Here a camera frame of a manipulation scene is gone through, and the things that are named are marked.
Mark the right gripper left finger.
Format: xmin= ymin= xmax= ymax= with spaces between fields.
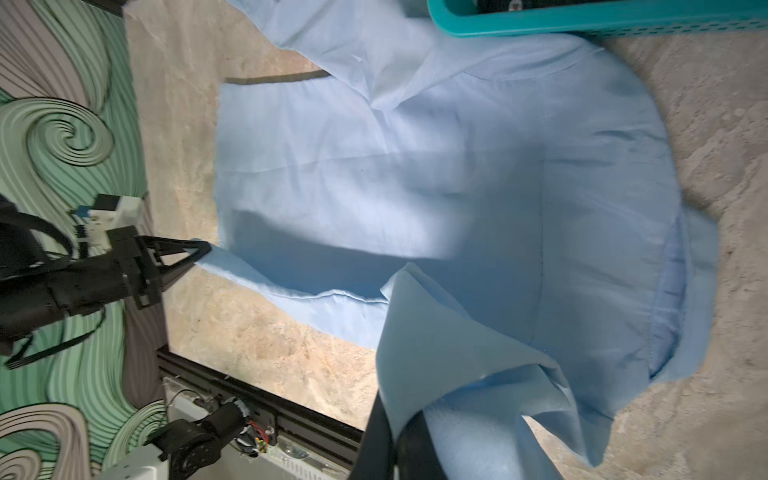
xmin=348 ymin=394 xmax=396 ymax=480

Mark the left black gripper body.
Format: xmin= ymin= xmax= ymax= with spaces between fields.
xmin=1 ymin=227 xmax=162 ymax=342

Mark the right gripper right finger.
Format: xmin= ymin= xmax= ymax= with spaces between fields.
xmin=396 ymin=412 xmax=447 ymax=480

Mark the light blue long sleeve shirt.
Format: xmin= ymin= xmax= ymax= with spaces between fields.
xmin=201 ymin=1 xmax=718 ymax=479

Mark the teal plastic basket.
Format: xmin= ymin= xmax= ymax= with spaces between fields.
xmin=427 ymin=1 xmax=767 ymax=38

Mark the dark grey shirt in basket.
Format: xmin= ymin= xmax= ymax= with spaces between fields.
xmin=474 ymin=0 xmax=602 ymax=14

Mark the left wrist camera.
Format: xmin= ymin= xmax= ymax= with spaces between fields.
xmin=69 ymin=194 xmax=144 ymax=259

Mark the black front mounting rail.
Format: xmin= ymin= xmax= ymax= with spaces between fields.
xmin=157 ymin=346 xmax=363 ymax=468

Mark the red black wire bundle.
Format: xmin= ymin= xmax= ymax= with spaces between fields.
xmin=236 ymin=419 xmax=271 ymax=454

